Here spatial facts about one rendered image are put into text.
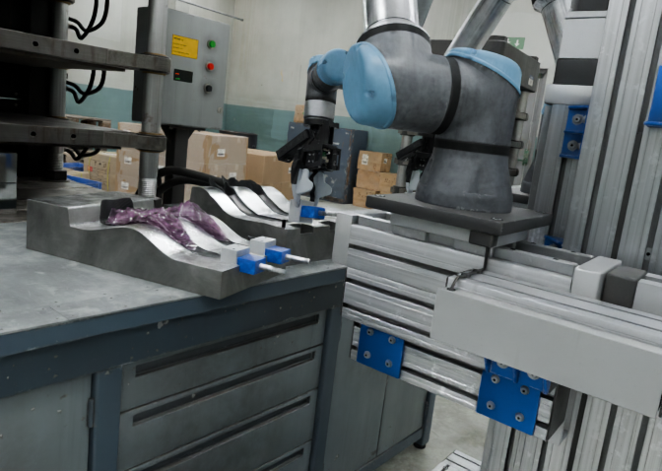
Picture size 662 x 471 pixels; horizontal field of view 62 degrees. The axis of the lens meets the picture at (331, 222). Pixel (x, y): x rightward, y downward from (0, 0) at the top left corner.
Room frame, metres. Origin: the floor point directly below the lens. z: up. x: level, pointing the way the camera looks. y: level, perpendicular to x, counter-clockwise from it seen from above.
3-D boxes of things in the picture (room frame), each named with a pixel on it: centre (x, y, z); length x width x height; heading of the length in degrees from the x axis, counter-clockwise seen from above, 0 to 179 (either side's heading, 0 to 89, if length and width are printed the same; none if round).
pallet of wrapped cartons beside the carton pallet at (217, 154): (5.56, 1.56, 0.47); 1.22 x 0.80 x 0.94; 61
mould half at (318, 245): (1.52, 0.21, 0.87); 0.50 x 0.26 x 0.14; 51
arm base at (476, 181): (0.88, -0.20, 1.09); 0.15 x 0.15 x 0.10
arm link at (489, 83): (0.88, -0.20, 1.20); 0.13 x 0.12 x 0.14; 104
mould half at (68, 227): (1.19, 0.37, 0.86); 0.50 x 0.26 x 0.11; 68
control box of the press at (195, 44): (2.13, 0.62, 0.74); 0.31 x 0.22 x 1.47; 141
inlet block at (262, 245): (1.15, 0.10, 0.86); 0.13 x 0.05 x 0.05; 68
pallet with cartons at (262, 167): (6.48, 1.14, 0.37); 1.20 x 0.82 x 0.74; 65
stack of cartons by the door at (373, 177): (8.18, -0.71, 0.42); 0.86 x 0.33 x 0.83; 57
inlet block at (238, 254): (1.05, 0.14, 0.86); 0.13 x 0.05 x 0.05; 68
